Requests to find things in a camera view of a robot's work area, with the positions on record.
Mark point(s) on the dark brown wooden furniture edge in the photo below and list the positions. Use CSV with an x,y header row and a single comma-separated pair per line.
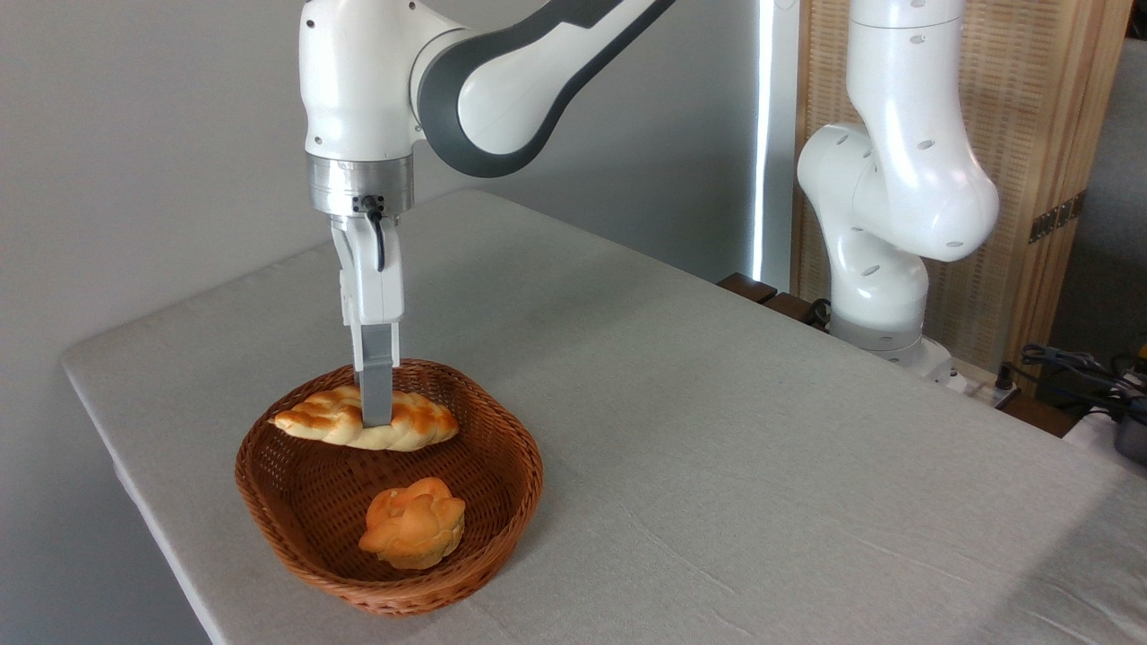
x,y
757,291

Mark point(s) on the round knotted bread bun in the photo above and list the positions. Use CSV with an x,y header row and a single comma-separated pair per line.
x,y
412,528

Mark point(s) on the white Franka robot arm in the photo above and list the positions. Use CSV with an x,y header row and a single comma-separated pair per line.
x,y
502,98

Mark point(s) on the metal screen hinge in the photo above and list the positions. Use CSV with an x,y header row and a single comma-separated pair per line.
x,y
1057,217

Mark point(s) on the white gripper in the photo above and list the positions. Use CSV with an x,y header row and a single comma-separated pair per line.
x,y
367,287

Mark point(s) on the brown wicker basket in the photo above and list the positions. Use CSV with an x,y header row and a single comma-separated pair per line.
x,y
305,484

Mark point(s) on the long braided bread loaf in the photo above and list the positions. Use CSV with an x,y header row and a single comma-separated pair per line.
x,y
332,419

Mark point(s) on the grey tablecloth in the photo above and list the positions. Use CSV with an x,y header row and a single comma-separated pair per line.
x,y
762,484

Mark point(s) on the grey device box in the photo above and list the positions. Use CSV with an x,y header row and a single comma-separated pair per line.
x,y
1134,434

